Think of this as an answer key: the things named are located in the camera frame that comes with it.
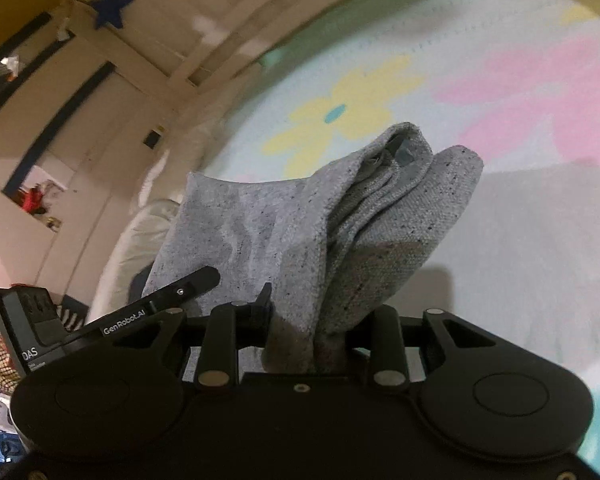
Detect grey pants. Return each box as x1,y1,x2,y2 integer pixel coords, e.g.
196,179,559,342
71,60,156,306
145,122,483,373

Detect black folded garment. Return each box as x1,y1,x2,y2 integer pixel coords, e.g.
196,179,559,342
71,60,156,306
128,263,152,304

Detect white pillow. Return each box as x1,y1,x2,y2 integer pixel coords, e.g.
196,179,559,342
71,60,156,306
86,200,179,323

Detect red cloth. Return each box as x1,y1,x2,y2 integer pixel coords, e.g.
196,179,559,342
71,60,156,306
22,185,46,214

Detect blue star decoration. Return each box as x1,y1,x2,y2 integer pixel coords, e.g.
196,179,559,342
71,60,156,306
92,0,135,29

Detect floral bed blanket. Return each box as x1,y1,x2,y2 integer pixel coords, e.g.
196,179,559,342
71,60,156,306
199,0,600,476

